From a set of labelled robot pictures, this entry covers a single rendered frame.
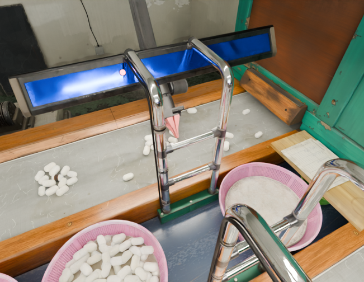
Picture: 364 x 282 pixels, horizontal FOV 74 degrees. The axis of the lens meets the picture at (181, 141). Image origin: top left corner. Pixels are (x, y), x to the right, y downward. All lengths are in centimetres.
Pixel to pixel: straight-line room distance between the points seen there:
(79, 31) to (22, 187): 211
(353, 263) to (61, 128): 94
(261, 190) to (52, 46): 243
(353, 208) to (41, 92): 78
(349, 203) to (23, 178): 93
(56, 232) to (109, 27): 237
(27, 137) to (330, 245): 95
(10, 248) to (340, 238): 78
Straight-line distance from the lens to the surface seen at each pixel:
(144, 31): 94
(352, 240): 74
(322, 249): 70
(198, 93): 105
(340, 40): 83
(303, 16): 91
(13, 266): 75
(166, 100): 83
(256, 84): 101
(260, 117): 100
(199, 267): 70
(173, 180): 61
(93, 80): 54
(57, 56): 283
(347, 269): 73
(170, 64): 57
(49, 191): 79
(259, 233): 25
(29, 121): 155
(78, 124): 96
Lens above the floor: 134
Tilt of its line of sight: 44 degrees down
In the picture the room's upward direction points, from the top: straight up
